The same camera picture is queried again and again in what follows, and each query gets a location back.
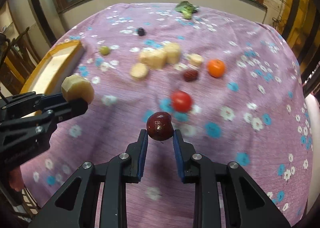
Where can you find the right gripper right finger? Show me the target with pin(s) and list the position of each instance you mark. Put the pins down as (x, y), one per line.
(224, 187)

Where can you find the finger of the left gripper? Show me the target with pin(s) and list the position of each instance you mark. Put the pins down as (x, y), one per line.
(57, 110)
(30, 102)

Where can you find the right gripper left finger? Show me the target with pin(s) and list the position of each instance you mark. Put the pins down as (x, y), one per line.
(75, 203)

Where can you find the large peeled banana chunk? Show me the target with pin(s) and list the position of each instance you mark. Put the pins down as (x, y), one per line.
(76, 87)

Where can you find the yellow rimmed white tray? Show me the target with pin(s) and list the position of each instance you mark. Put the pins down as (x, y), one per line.
(56, 65)

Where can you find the green grape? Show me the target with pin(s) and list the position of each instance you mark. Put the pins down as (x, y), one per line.
(104, 50)

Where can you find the red tomato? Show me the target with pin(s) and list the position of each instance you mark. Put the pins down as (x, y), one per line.
(181, 101)

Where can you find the purple floral tablecloth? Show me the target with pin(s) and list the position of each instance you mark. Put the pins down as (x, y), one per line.
(255, 114)

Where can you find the red jujube date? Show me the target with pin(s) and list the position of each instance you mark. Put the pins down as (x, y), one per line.
(190, 75)

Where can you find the dark purple grape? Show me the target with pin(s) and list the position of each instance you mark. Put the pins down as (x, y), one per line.
(141, 31)

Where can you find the orange tangerine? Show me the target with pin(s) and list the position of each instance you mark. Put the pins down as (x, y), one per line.
(216, 68)

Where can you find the green leafy vegetable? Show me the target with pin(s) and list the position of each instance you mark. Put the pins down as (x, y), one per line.
(186, 9)

